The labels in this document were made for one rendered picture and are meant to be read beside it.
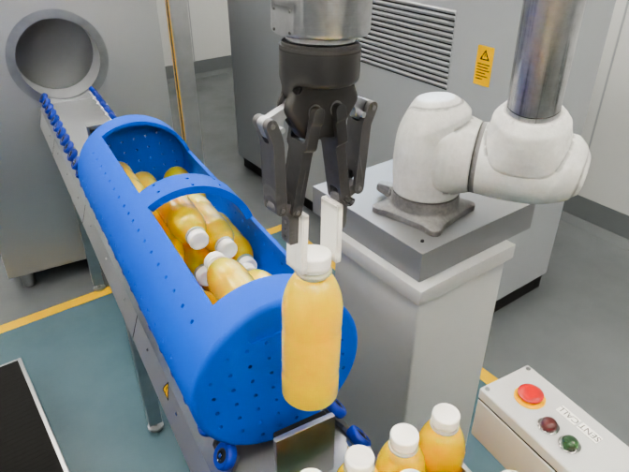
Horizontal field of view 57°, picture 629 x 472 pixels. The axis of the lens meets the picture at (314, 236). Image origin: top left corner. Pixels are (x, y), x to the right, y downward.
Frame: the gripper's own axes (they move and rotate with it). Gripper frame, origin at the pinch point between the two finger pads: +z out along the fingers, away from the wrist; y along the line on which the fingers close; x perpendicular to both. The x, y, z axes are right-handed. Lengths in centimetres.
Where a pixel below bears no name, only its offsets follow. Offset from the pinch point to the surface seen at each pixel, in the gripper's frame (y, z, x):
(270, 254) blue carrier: -22, 30, -44
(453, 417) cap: -18.8, 30.4, 8.3
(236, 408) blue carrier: 3.0, 35.0, -14.3
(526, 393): -29.7, 29.0, 12.1
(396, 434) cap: -10.5, 30.8, 5.8
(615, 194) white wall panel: -281, 99, -94
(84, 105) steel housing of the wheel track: -33, 40, -208
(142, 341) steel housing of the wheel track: 2, 52, -59
